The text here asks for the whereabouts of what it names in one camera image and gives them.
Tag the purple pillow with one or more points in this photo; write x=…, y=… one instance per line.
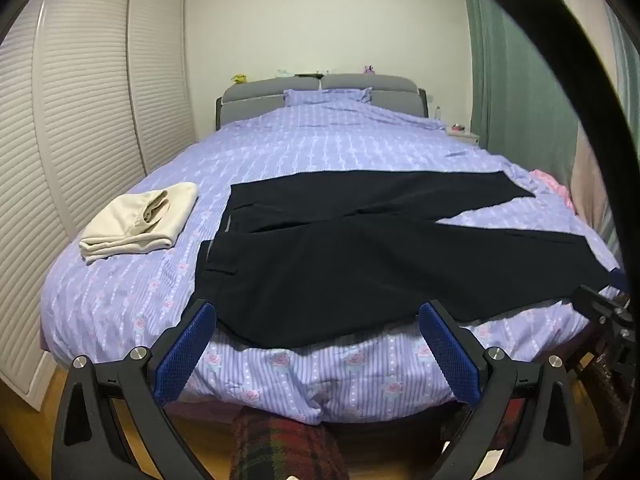
x=325, y=96

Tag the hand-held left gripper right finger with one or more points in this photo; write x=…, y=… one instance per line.
x=450, y=355

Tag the yellow toy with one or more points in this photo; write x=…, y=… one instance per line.
x=240, y=78

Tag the grey bed headboard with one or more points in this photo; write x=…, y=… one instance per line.
x=250, y=97

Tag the black pants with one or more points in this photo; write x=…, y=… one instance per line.
x=350, y=265

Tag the dark book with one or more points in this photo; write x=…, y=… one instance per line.
x=307, y=75

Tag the green curtain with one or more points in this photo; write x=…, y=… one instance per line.
x=515, y=85

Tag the folded beige garment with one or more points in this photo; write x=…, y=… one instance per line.
x=145, y=220

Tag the beige curtain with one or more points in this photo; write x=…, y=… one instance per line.
x=590, y=185

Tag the white louvred wardrobe door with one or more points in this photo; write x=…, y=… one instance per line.
x=160, y=75
x=65, y=135

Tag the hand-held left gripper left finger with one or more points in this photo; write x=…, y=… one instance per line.
x=185, y=355

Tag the pink blanket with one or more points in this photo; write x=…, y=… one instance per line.
x=552, y=185

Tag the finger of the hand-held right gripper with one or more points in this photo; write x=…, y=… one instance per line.
x=619, y=277
x=597, y=302

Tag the white nightstand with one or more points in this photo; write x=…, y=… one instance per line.
x=462, y=136

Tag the bed with purple floral cover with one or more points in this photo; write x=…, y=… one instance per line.
x=350, y=140

